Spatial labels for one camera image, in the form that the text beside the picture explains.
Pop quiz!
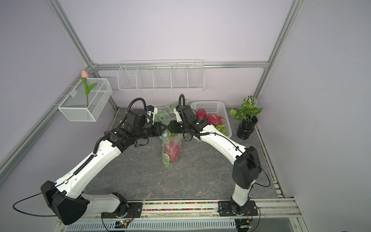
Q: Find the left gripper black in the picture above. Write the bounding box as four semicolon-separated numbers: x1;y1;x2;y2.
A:
135;121;168;140

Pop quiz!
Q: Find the zip-top bag green print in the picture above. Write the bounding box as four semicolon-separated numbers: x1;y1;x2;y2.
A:
160;130;183;167
154;102;179;125

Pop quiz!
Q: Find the pink dragon fruit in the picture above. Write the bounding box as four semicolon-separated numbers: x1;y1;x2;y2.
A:
197;109;207;119
207;114;224;127

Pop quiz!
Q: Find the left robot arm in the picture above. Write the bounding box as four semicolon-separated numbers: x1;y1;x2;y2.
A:
40;98;166;225

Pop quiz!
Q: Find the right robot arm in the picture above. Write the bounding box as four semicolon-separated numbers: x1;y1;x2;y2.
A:
168;94;269;216

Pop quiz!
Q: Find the white plastic basket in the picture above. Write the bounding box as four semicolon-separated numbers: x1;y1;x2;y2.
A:
190;101;232;138

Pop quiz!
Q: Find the potted green plant black vase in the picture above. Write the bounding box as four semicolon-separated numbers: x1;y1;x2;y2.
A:
230;96;263;140

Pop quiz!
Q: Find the artificial pink tulip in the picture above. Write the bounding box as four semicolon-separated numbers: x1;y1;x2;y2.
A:
81;70;97;108

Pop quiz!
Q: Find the white wire wall shelf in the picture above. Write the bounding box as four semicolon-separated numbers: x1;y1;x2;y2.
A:
117;60;205;91

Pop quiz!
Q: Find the white mesh wall box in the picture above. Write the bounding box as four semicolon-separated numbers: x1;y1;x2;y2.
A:
58;78;113;122

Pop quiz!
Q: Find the white vented cable duct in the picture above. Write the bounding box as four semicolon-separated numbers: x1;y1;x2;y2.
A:
67;218;237;232

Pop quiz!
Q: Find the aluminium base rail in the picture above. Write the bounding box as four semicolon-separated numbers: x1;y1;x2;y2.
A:
60;198;302;225

